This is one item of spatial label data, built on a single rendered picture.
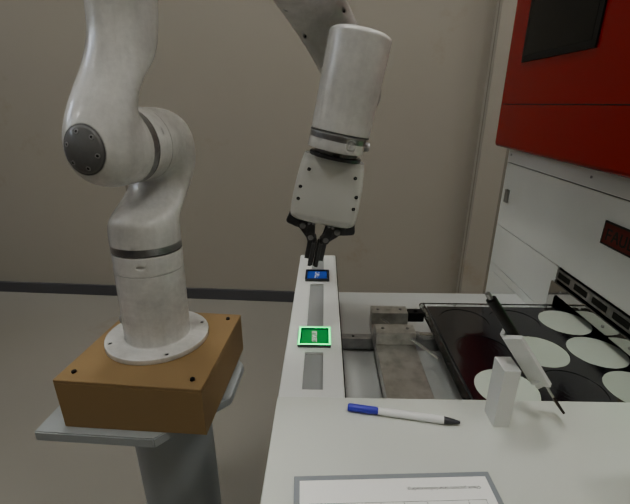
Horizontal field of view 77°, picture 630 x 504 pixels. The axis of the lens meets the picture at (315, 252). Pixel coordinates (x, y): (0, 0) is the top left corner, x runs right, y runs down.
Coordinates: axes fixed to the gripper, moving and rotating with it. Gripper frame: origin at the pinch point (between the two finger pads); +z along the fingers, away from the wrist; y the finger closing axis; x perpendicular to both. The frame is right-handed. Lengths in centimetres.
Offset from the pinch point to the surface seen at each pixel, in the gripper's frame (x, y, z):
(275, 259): -196, 16, 84
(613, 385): 3, -53, 12
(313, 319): -7.2, -2.7, 16.2
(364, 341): -17.1, -15.8, 25.1
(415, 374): -1.1, -22.6, 20.0
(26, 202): -205, 194, 81
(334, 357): 5.3, -6.3, 15.1
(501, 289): -55, -63, 21
